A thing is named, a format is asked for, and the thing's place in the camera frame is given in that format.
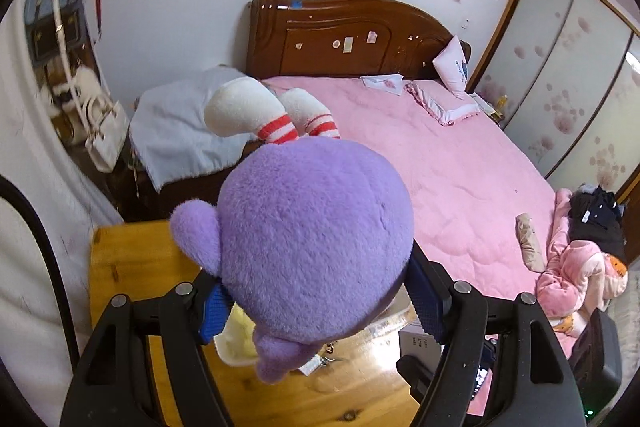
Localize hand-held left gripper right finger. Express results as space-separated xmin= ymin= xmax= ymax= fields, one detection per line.
xmin=405 ymin=242 xmax=588 ymax=427

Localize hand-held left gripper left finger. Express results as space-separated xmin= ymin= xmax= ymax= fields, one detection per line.
xmin=60 ymin=269 xmax=236 ymax=427

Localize yellow plush toy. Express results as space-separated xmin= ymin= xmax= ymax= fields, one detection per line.
xmin=222 ymin=307 xmax=261 ymax=360

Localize white plastic bin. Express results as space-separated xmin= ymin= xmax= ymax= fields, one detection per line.
xmin=212 ymin=292 xmax=421 ymax=378

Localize purple plush toy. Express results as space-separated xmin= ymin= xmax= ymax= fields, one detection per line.
xmin=169 ymin=77 xmax=416 ymax=384

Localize beige cloth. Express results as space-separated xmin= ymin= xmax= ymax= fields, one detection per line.
xmin=516 ymin=213 xmax=547 ymax=273

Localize pink bed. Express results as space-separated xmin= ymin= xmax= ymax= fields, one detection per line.
xmin=260 ymin=74 xmax=576 ymax=418

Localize pink fleece clothes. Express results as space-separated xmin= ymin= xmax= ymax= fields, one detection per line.
xmin=537 ymin=188 xmax=628 ymax=338

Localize black clothes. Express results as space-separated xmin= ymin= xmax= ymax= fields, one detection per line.
xmin=567 ymin=186 xmax=628 ymax=258

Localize grey cloth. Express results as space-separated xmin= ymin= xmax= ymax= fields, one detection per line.
xmin=129 ymin=66 xmax=261 ymax=192

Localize pink frilled pillow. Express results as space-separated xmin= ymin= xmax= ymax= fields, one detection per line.
xmin=404 ymin=79 xmax=482 ymax=126

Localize white handbag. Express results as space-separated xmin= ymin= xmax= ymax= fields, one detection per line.
xmin=82 ymin=94 xmax=131 ymax=172

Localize white paper sheet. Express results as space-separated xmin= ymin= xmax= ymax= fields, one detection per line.
xmin=360 ymin=74 xmax=403 ymax=98

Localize white pillow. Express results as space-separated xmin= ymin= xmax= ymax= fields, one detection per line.
xmin=432 ymin=35 xmax=469 ymax=100

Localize floral sliding wardrobe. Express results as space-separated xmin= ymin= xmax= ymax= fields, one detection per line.
xmin=467 ymin=0 xmax=640 ymax=208

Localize white fluffy bag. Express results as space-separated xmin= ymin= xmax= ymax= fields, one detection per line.
xmin=47 ymin=64 xmax=101 ymax=108

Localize brown wooden headboard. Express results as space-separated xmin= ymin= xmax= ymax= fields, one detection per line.
xmin=246 ymin=0 xmax=472 ymax=82

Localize blue denim bag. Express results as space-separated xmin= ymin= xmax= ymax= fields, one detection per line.
xmin=24 ymin=0 xmax=93 ymax=68

